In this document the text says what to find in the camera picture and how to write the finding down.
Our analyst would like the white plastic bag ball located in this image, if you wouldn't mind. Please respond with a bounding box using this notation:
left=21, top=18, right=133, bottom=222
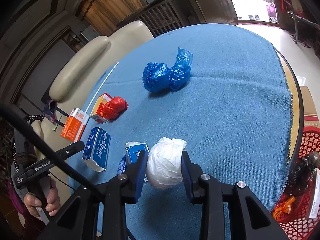
left=146, top=137, right=187, bottom=190

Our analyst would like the orange snack wrapper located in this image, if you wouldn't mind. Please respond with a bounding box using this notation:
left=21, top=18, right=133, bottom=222
left=271, top=196, right=295, bottom=222

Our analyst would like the black plastic bag trash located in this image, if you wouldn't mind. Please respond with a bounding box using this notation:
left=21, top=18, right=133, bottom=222
left=285, top=151, right=319, bottom=197

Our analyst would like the white long box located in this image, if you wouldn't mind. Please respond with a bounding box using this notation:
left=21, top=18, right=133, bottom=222
left=306, top=168, right=320, bottom=219

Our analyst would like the red plastic trash basket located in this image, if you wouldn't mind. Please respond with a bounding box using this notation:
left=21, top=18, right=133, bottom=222
left=271, top=126, right=319, bottom=239

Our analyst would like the left hand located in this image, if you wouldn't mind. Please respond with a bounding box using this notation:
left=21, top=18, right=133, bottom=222
left=23, top=176, right=61, bottom=225

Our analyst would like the blue silver flattened box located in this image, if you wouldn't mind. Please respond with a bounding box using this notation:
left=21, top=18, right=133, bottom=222
left=116, top=142, right=149, bottom=175

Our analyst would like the blue toothpaste box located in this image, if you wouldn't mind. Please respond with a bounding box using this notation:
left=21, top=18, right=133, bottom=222
left=82, top=127, right=111, bottom=172

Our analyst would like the red plastic bag ball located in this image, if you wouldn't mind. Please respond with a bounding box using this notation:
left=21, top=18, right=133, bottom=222
left=101, top=96, right=129, bottom=121

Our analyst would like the yellow red small box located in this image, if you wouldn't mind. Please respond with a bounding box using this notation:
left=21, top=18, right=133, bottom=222
left=90, top=93, right=112, bottom=124

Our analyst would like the orange white medicine box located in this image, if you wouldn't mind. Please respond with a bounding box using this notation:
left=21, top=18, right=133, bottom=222
left=60, top=108, right=89, bottom=142

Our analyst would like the blue tablecloth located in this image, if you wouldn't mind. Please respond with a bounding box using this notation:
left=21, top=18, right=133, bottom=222
left=67, top=23, right=294, bottom=240

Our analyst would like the white thin stick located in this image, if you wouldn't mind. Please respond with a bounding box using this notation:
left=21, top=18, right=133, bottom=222
left=85, top=61, right=119, bottom=113

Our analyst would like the blue plastic bag ball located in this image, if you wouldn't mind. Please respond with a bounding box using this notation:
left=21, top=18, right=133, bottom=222
left=142, top=48, right=193, bottom=93

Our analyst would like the cream leather sofa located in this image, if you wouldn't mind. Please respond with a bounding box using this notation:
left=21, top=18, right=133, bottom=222
left=31, top=21, right=153, bottom=151

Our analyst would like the cardboard box on floor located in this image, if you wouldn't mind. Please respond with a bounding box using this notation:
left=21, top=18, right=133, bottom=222
left=300, top=86, right=319, bottom=128

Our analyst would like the wooden crib railing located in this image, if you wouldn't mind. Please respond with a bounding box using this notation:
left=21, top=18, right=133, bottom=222
left=117, top=0, right=190, bottom=37

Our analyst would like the brown door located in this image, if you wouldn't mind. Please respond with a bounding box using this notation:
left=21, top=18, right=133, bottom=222
left=189, top=0, right=238, bottom=25

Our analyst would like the yellow curtain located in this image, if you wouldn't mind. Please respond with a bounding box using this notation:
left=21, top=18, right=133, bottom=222
left=75, top=0, right=147, bottom=36

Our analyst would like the black cable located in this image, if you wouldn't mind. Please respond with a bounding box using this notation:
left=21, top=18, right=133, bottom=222
left=0, top=103, right=106, bottom=198

